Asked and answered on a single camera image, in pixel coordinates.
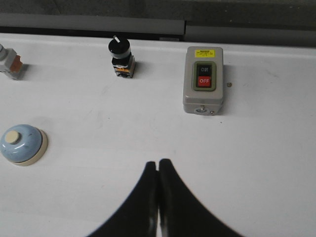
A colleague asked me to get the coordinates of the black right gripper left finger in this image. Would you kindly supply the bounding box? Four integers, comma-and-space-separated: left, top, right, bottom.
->
90, 161, 158, 237

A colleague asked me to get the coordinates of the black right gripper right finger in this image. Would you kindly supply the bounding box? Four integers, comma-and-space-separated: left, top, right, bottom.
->
159, 159, 241, 237

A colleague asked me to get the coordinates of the light blue desk bell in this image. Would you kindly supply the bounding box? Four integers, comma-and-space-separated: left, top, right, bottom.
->
0, 124, 48, 166

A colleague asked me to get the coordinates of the grey stone counter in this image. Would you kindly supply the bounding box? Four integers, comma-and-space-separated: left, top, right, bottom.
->
0, 0, 316, 47

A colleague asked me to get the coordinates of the grey on-off switch box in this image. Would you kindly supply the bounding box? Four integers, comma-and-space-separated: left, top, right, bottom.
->
183, 46, 224, 116

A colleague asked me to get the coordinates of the black selector knob switch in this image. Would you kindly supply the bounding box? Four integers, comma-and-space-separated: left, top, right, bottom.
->
108, 36, 136, 78

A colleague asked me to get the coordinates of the green pushbutton switch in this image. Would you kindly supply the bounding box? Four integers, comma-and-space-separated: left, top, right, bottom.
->
0, 44, 23, 80

